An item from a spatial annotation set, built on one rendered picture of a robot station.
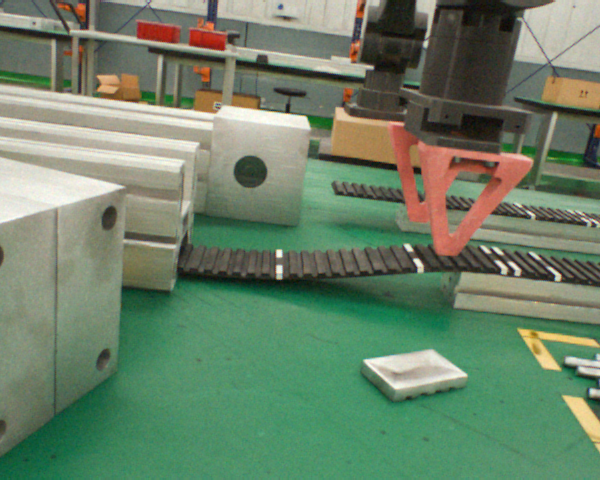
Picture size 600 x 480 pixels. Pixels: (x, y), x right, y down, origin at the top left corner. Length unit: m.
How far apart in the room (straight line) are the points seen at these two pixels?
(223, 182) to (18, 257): 0.35
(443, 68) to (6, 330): 0.29
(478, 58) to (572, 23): 8.29
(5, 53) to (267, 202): 8.68
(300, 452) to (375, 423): 0.05
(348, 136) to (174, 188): 0.66
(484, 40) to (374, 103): 0.69
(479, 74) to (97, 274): 0.26
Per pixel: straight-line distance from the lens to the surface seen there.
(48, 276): 0.25
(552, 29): 8.61
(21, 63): 9.11
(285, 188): 0.57
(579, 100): 5.91
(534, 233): 0.68
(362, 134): 1.02
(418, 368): 0.34
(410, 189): 0.47
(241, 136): 0.56
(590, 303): 0.50
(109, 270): 0.29
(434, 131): 0.39
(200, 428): 0.28
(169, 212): 0.38
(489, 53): 0.41
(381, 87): 1.09
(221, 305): 0.39
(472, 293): 0.46
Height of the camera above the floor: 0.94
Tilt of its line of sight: 17 degrees down
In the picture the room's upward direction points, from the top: 8 degrees clockwise
